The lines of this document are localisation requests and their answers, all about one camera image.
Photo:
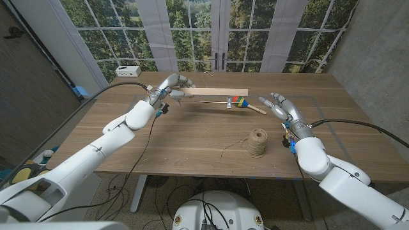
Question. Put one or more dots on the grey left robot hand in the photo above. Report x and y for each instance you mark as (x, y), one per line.
(167, 84)

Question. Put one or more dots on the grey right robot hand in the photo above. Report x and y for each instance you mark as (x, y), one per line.
(294, 115)

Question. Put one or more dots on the brown twine spool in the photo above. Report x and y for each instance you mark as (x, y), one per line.
(257, 142)

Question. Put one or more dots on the wooden clip hanger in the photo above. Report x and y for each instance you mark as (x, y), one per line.
(220, 92)

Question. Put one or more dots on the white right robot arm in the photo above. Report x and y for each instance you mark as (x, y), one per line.
(348, 188)

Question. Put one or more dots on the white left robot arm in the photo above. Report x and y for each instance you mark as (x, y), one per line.
(89, 159)

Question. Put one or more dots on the colourful striped wooden maraca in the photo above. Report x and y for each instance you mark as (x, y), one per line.
(241, 103)

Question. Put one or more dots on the white power strip box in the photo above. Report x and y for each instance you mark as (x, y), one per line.
(128, 71)

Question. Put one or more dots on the grey table leg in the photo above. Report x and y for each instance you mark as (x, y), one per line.
(303, 201)

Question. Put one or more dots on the small blue object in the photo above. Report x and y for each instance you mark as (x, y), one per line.
(80, 91)

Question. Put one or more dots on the printed window forest backdrop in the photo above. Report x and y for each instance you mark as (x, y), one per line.
(255, 32)

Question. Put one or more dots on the white table leg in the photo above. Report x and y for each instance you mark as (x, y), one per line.
(139, 195)

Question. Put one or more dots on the white robot torso base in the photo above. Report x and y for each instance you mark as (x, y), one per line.
(220, 211)

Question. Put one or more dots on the yellow and black object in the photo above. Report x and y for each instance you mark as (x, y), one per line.
(22, 175)

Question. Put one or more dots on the black wall hook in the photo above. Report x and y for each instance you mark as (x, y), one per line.
(13, 32)

